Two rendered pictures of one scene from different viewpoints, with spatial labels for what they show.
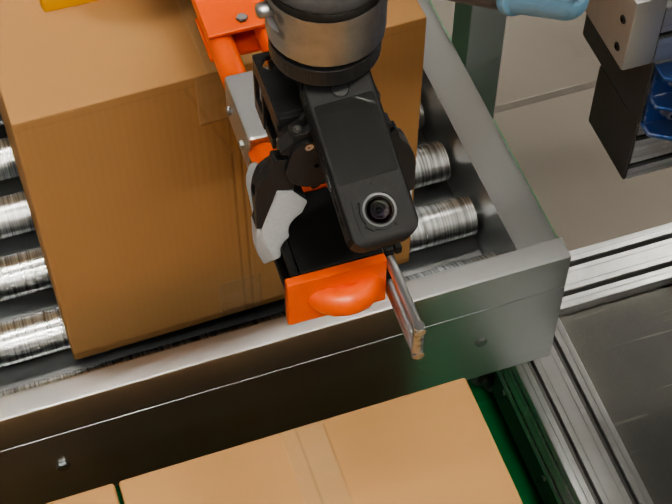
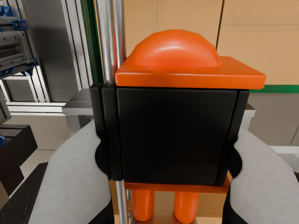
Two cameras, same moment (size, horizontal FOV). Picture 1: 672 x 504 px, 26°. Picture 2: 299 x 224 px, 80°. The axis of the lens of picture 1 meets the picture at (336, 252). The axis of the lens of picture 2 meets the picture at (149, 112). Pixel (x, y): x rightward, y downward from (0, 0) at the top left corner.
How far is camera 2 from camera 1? 0.93 m
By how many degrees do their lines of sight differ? 11
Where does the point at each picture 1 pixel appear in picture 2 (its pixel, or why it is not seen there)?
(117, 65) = not seen: outside the picture
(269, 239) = (264, 149)
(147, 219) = not seen: hidden behind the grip
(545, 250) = (68, 112)
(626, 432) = (73, 69)
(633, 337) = (65, 91)
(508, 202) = (76, 129)
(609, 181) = (65, 129)
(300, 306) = (228, 62)
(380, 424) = not seen: hidden behind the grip
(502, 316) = (89, 98)
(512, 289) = (82, 104)
